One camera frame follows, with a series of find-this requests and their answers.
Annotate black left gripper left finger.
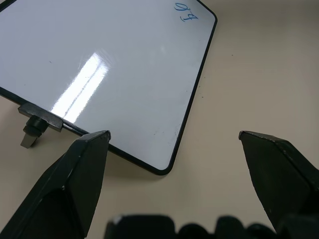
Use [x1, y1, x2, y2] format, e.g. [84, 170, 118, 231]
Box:
[0, 130, 112, 239]

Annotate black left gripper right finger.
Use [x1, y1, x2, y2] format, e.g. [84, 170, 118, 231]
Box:
[238, 130, 319, 236]

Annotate black whiteboard marker clip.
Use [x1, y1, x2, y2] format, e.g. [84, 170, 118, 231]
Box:
[17, 103, 64, 149]

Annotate black-framed whiteboard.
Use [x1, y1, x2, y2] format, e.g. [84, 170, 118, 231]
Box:
[0, 0, 218, 176]

